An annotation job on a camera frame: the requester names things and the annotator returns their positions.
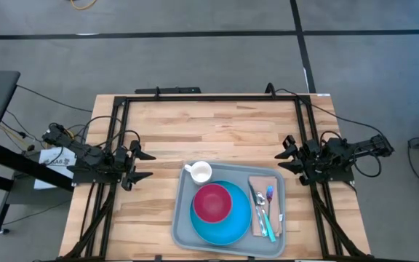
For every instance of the black aluminium table frame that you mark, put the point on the black aluminium table frame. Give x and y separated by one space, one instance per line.
213 98

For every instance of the beige cloth napkin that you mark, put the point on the beige cloth napkin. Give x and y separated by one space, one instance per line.
276 203

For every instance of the white mug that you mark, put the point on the white mug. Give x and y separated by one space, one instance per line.
200 172

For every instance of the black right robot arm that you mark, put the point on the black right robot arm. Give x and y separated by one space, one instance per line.
351 153

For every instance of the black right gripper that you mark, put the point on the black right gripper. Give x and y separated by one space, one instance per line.
309 163

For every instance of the black power strip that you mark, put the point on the black power strip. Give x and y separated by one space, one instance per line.
169 90

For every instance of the white paper sheet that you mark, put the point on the white paper sheet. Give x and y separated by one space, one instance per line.
55 162

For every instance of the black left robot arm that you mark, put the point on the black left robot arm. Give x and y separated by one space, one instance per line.
82 153

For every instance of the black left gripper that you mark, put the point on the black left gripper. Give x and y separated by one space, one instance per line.
126 163

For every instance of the pink bowl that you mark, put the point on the pink bowl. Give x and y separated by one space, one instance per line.
213 203

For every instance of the grey plastic tray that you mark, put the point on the grey plastic tray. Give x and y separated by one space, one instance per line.
184 218

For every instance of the blue plate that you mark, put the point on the blue plate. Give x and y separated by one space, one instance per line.
238 218

